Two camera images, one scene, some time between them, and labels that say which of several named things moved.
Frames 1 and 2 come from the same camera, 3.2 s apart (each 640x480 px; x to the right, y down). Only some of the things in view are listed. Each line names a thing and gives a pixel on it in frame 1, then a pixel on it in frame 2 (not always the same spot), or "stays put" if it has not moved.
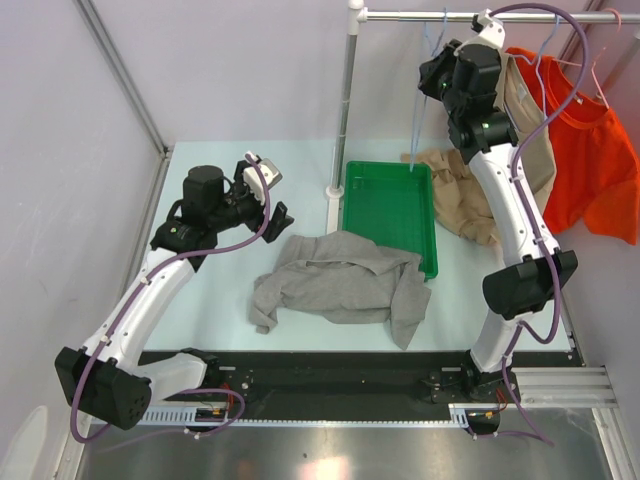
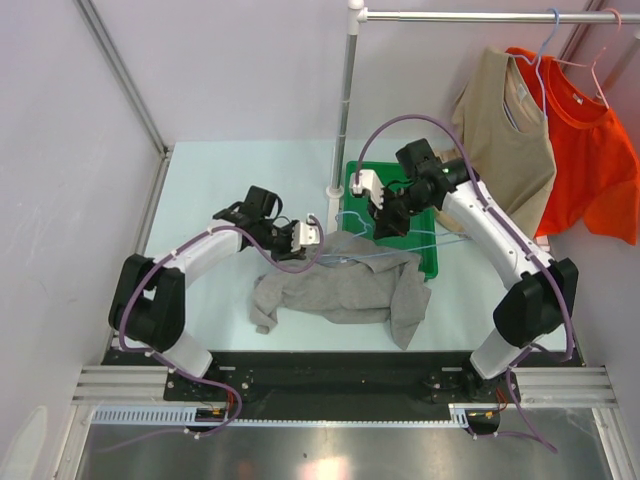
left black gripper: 256,223 -> 287,254
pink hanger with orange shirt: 592,63 stays put
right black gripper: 445,59 -> 385,225
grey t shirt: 346,279 stays put
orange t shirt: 595,173 stays put
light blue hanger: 421,117 -> 393,249
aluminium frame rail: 565,387 stays put
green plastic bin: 393,205 stays put
